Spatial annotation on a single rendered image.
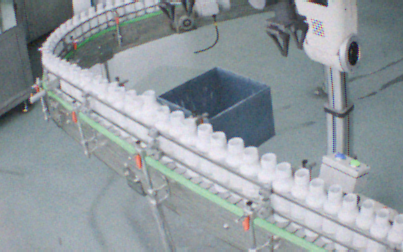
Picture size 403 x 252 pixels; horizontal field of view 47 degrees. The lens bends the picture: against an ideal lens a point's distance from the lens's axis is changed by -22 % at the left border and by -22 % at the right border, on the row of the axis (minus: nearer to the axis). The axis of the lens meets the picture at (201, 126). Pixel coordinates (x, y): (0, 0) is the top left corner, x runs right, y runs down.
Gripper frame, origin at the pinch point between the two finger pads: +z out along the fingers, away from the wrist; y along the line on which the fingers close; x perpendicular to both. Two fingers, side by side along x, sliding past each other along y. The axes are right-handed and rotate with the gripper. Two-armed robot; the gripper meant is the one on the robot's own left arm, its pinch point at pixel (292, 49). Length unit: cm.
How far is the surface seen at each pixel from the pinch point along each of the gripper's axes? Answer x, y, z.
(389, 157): 51, 148, 140
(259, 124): 54, 32, 57
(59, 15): 536, 142, 116
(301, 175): -13.2, -14.1, 24.1
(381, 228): -45, -17, 25
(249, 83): 66, 40, 47
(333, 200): -27.1, -16.5, 24.3
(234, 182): 8.3, -18.2, 32.9
